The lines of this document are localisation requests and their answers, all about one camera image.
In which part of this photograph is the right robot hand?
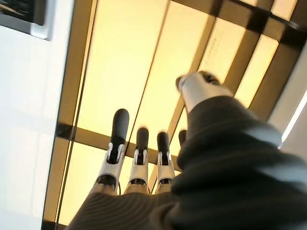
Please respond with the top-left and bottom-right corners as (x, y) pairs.
(68, 70), (307, 230)

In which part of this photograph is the stainless steel sink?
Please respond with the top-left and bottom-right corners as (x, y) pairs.
(0, 0), (54, 41)

